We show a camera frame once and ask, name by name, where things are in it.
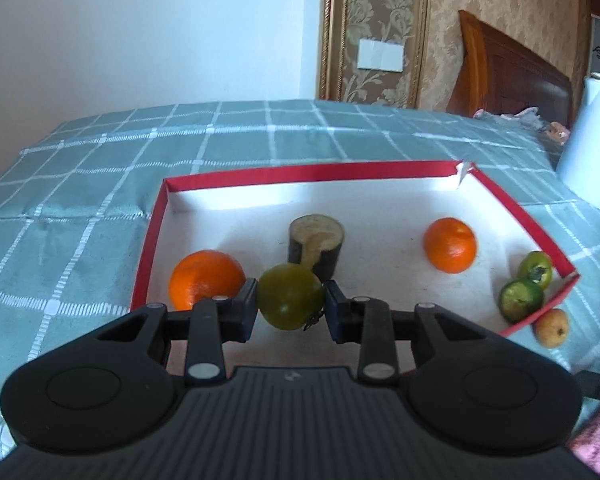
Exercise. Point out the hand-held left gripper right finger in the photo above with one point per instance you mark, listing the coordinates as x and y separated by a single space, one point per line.
336 312

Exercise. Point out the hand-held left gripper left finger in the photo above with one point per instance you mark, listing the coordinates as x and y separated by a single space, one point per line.
246 310

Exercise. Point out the green tomato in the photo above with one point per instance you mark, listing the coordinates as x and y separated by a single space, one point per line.
290 295

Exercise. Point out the large orange tangerine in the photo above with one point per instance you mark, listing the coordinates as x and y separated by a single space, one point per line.
205 275

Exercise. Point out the pale yellow longan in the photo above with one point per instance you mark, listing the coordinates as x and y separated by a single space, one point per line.
551 327

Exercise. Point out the eggplant piece pale cut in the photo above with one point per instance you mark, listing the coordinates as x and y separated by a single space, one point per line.
315 237

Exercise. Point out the yellow-green tangerine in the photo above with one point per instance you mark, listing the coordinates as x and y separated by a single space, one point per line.
536 267

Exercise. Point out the dark green tangerine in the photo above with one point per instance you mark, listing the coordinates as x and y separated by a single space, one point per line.
521 302

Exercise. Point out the red-rimmed white tray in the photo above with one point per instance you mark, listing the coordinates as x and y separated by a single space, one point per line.
380 210

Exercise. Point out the small orange tangerine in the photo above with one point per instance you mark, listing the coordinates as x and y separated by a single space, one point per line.
450 245

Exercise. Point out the pink patterned cloth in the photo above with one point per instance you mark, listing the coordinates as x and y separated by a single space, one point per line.
597 442

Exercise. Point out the white electric kettle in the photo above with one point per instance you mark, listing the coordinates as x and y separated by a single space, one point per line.
592 150

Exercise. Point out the green checked blanket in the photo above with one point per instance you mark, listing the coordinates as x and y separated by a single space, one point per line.
80 185

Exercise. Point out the pale crumpled garment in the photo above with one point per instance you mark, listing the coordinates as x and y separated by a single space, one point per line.
530 120

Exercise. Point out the wooden headboard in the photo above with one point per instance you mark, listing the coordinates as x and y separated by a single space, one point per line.
505 75

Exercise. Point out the white wall switch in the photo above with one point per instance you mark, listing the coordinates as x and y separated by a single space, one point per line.
381 54

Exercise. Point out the gold framed wall panel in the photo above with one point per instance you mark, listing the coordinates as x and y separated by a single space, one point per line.
375 10

